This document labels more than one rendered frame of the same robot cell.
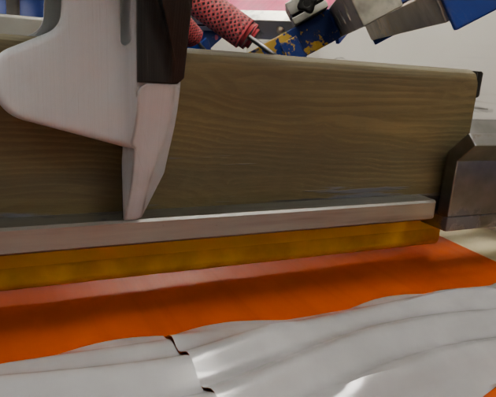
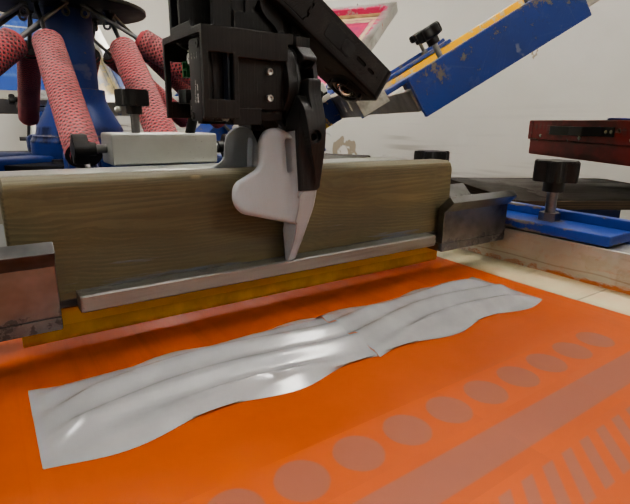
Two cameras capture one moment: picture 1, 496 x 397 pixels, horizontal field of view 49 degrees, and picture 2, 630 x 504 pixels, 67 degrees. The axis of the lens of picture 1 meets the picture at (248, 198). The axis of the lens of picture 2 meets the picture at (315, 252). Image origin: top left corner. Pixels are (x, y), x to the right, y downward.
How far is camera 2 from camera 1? 0.16 m
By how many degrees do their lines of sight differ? 8
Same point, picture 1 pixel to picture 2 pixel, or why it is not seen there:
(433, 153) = (431, 208)
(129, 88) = (293, 194)
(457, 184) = (445, 225)
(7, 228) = (235, 269)
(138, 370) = (318, 328)
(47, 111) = (257, 209)
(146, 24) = (302, 163)
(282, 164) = (356, 223)
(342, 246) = (386, 265)
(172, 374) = (333, 329)
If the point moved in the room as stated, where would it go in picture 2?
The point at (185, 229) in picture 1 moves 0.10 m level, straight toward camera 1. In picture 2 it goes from (315, 262) to (359, 313)
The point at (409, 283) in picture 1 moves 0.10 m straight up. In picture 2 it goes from (425, 282) to (434, 170)
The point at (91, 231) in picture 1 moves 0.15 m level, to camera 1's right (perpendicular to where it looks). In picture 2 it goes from (272, 267) to (471, 262)
